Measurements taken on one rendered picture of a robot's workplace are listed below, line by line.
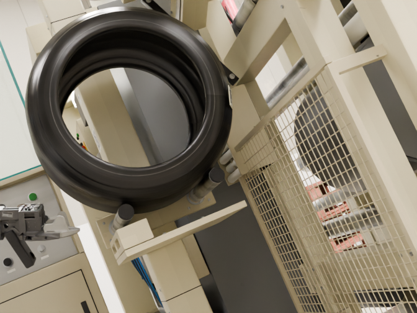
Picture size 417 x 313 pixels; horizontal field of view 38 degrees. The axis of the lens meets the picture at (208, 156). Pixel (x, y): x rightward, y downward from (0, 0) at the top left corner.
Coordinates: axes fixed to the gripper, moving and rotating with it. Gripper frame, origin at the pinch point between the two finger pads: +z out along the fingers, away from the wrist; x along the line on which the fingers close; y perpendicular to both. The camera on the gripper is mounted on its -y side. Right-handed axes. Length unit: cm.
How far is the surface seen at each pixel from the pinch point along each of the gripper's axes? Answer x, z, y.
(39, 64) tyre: 17.1, -10.3, 43.4
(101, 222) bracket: 34.3, 4.1, -8.5
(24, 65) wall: 371, -84, 21
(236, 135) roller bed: 48, 50, 18
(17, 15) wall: 396, -93, 62
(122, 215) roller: 2.7, 12.5, 3.6
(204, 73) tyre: 19, 36, 41
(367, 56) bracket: -23, 69, 48
